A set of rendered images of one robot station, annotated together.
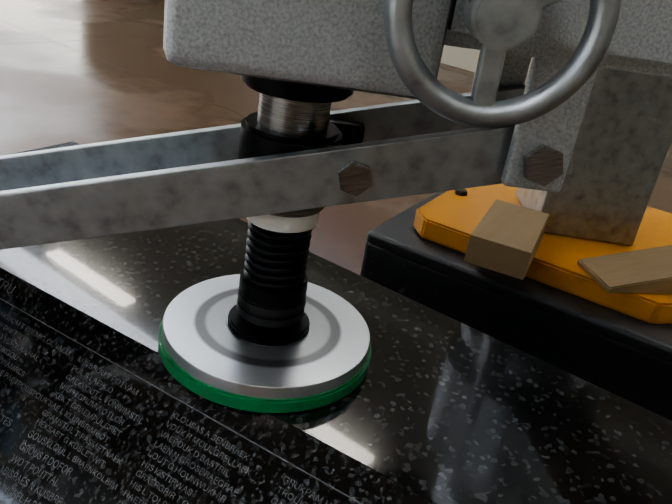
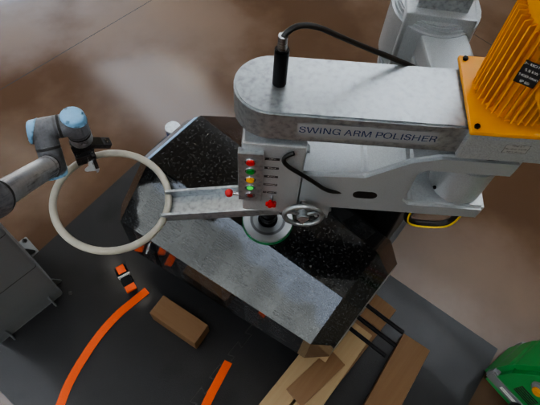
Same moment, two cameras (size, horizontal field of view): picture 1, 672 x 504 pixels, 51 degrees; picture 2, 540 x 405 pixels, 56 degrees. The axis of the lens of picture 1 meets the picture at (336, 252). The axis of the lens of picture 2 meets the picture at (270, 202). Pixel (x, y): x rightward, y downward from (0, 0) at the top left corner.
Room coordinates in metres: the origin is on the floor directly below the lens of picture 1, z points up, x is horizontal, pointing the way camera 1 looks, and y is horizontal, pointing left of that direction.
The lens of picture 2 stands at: (-0.38, -0.04, 2.82)
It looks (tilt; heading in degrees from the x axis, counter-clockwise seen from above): 61 degrees down; 5
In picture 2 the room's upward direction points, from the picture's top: 5 degrees clockwise
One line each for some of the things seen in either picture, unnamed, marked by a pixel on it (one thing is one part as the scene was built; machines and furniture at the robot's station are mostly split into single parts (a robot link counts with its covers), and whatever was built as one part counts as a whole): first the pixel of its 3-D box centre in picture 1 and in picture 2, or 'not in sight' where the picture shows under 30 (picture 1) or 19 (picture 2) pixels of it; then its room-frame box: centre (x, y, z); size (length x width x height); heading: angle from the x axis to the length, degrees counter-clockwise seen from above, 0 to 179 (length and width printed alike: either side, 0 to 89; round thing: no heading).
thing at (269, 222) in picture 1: (283, 200); not in sight; (0.61, 0.06, 1.02); 0.07 x 0.07 x 0.04
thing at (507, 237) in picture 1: (508, 236); not in sight; (1.12, -0.29, 0.81); 0.20 x 0.10 x 0.05; 160
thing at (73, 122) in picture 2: not in sight; (75, 124); (0.71, 0.85, 1.20); 0.10 x 0.09 x 0.12; 119
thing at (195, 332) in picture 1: (268, 328); (267, 219); (0.61, 0.06, 0.87); 0.21 x 0.21 x 0.01
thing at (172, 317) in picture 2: not in sight; (179, 321); (0.32, 0.46, 0.07); 0.30 x 0.12 x 0.12; 67
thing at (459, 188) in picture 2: not in sight; (464, 167); (0.69, -0.60, 1.37); 0.19 x 0.19 x 0.20
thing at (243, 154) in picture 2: not in sight; (250, 175); (0.49, 0.11, 1.40); 0.08 x 0.03 x 0.28; 96
